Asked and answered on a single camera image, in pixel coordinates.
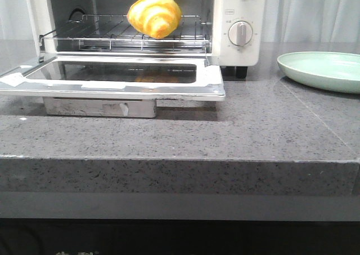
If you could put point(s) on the light green plate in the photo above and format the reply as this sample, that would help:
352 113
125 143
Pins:
331 71

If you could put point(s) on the metal wire oven rack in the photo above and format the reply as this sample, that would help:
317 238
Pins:
115 33

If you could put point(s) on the golden striped bread roll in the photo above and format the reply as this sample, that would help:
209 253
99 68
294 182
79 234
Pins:
155 18

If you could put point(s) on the lower timer knob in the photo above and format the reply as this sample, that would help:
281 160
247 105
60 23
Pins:
240 33

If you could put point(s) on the glass oven door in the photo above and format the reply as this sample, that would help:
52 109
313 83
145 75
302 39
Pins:
114 85

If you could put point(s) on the white Toshiba toaster oven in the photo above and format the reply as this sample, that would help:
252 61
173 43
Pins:
222 14

